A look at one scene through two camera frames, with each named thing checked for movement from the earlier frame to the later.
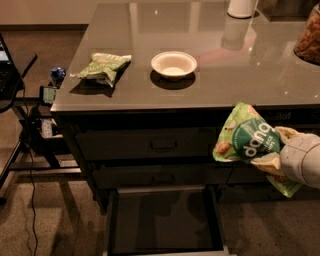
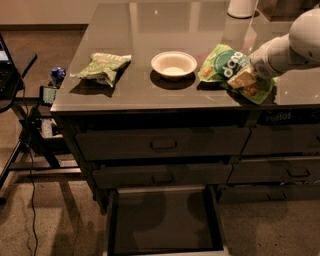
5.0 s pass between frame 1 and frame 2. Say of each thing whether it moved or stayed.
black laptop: stayed
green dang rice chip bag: moved
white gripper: moved
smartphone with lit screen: stayed
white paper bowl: stayed
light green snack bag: stayed
